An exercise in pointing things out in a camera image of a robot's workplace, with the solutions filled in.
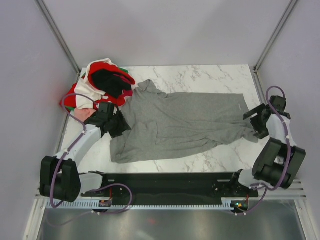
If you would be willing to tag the right aluminium frame post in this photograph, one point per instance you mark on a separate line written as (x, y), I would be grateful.
(275, 34)

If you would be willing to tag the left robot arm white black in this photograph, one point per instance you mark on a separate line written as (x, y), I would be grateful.
(60, 179)

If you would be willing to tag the pink t shirt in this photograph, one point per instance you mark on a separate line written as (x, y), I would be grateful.
(84, 113)

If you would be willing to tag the left aluminium frame post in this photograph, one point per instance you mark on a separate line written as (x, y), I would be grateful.
(57, 33)

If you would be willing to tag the white slotted cable duct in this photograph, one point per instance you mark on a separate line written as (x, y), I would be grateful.
(94, 203)

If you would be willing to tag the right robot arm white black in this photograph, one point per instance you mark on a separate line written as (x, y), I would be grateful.
(280, 160)

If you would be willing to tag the green t shirt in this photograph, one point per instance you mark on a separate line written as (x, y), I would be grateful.
(122, 70)

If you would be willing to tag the aluminium extrusion rail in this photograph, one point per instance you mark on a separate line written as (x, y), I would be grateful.
(294, 192)

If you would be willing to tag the aluminium frame post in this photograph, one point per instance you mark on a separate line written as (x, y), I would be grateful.
(275, 34)
(57, 33)

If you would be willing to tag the black t shirt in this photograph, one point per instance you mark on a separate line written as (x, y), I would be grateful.
(112, 83)

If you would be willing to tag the red t shirt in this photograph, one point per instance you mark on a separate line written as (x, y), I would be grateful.
(100, 72)

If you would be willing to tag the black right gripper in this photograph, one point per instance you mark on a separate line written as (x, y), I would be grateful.
(261, 132)

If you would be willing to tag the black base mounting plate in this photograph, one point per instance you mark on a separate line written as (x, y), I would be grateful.
(173, 187)

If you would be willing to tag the grey t shirt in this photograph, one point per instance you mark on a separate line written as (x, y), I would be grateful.
(177, 125)

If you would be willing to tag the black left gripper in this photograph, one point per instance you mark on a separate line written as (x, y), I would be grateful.
(123, 126)

